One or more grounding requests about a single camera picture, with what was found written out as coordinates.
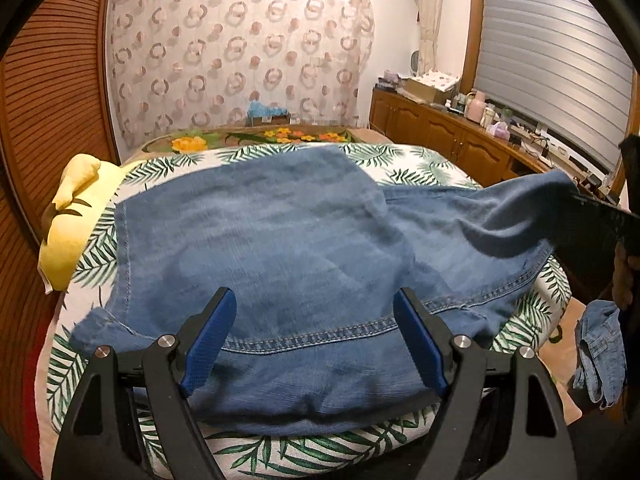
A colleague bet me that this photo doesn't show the circle pattern sheer curtain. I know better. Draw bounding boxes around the circle pattern sheer curtain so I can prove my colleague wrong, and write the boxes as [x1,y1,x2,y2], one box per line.
[107,0,376,148]

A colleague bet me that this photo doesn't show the blue plastic bag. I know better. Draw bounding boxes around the blue plastic bag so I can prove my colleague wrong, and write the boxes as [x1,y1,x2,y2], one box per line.
[248,100,288,118]

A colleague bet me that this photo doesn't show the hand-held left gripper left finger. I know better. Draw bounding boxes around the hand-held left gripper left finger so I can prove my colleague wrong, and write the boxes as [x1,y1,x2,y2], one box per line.
[50,287,238,480]

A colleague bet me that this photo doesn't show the cardboard box with cloth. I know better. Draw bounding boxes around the cardboard box with cloth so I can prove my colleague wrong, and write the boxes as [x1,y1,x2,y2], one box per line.
[402,71,462,105]

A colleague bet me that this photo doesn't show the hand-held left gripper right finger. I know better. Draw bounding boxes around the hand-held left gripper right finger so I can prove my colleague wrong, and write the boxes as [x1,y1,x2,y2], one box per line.
[392,287,581,480]

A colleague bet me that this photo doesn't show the wooden cabinet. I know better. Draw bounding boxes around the wooden cabinet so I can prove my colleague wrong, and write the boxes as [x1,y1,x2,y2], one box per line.
[369,86,631,211]

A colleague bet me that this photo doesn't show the wooden slatted wardrobe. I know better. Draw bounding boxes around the wooden slatted wardrobe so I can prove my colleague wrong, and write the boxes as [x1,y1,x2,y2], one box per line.
[0,0,123,461]

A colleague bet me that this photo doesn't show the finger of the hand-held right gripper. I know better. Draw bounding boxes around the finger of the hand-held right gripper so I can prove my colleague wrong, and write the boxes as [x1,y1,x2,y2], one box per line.
[552,189,640,305]

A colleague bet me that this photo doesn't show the small denim garment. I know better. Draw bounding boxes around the small denim garment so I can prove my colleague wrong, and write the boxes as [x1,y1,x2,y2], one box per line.
[572,300,628,408]

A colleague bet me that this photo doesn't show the person's right hand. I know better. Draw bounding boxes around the person's right hand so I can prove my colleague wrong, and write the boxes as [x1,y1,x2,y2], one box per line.
[612,242,640,313]

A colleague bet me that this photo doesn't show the grey window blind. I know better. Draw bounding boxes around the grey window blind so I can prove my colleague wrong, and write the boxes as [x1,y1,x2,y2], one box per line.
[472,0,636,171]

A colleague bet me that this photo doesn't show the yellow plush toy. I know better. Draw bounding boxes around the yellow plush toy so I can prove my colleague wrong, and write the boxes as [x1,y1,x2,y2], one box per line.
[39,154,126,293]

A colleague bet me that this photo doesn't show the beige tied curtain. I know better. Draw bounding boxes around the beige tied curtain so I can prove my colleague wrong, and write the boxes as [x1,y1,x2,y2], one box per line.
[417,0,446,73]

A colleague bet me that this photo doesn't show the pink thermos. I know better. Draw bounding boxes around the pink thermos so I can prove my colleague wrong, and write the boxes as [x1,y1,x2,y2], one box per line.
[465,91,487,123]

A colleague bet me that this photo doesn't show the blue denim pants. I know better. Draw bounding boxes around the blue denim pants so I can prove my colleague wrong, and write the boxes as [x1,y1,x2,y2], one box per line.
[70,144,581,436]

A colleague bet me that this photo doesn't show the leaf print bed cover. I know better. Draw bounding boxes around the leaf print bed cover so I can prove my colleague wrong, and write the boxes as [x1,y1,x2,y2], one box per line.
[47,141,573,480]

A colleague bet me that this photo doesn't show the red cloth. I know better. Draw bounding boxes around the red cloth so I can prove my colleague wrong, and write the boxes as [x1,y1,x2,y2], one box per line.
[20,345,56,441]

